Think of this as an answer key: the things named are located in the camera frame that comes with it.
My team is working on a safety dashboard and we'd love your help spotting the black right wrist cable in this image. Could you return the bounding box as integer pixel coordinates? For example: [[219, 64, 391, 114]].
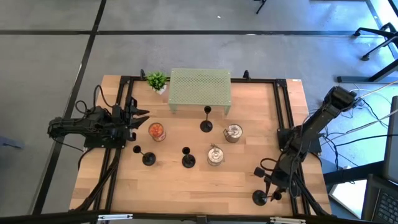
[[260, 157, 279, 172]]

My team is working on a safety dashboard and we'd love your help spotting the black rig crossbar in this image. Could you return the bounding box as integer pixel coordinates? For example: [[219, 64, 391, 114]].
[[0, 210, 398, 224]]

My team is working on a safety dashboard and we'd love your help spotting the black stand leg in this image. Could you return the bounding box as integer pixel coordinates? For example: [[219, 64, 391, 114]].
[[253, 0, 268, 15]]

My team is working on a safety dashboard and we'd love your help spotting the grey floor cable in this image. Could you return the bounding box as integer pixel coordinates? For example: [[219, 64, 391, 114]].
[[323, 108, 398, 141]]

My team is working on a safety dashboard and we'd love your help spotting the green perforated metal shelf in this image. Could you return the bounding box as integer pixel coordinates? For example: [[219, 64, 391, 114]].
[[168, 68, 233, 115]]

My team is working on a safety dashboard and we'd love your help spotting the white floor cable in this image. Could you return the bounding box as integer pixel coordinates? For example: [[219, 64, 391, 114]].
[[349, 79, 398, 101]]

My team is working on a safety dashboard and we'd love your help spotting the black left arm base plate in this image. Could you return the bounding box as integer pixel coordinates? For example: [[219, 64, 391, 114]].
[[83, 136, 127, 149]]

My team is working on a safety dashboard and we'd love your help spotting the silver crossbar bracket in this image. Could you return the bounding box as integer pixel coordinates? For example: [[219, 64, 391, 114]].
[[269, 217, 307, 224], [98, 213, 134, 222]]

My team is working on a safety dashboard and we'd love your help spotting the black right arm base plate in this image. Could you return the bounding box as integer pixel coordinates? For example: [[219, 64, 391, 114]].
[[277, 127, 323, 154]]

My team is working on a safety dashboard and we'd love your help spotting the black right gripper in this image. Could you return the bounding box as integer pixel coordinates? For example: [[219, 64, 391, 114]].
[[253, 161, 296, 198]]

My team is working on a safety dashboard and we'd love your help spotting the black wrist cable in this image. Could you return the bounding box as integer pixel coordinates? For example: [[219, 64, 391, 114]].
[[260, 157, 279, 172], [74, 84, 113, 116]]

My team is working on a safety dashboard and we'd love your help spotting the black desk leg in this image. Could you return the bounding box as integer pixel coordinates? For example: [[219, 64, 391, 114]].
[[323, 161, 385, 185]]

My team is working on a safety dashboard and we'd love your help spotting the dark laptop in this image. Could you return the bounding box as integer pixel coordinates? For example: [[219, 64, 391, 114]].
[[360, 173, 398, 224]]

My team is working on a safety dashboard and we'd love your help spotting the black floor cable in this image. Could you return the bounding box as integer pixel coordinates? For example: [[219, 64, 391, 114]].
[[334, 133, 398, 147]]

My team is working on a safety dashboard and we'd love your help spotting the glass jar with orange contents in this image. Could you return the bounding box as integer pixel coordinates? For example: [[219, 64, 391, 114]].
[[147, 122, 167, 142]]

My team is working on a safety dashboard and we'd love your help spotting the grey monitor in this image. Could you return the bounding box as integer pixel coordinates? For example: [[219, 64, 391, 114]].
[[382, 95, 398, 184]]

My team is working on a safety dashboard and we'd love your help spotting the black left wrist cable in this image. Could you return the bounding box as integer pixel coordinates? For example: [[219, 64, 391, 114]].
[[74, 84, 113, 116]]

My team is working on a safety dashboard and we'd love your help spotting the black desk foot bar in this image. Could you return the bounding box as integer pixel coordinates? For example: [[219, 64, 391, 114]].
[[337, 58, 398, 83]]

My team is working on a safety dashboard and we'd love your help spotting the small green potted plant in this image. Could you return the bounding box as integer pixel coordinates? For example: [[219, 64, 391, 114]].
[[145, 71, 169, 96]]

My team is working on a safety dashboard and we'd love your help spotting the black candle stick holder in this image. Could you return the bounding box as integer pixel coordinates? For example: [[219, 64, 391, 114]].
[[252, 189, 283, 207], [182, 146, 197, 169], [132, 145, 157, 167], [200, 105, 214, 133]]

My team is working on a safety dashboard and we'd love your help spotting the grey floor object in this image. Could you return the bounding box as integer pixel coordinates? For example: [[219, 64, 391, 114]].
[[0, 134, 25, 149]]

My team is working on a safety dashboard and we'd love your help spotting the black aluminium table frame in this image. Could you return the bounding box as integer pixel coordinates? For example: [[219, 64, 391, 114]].
[[70, 74, 333, 218]]

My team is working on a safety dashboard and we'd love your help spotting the black office chair base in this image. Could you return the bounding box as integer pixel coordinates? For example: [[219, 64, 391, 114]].
[[353, 22, 398, 62]]

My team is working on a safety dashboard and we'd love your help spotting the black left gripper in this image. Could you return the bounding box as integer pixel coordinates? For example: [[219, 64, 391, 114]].
[[111, 96, 150, 141]]

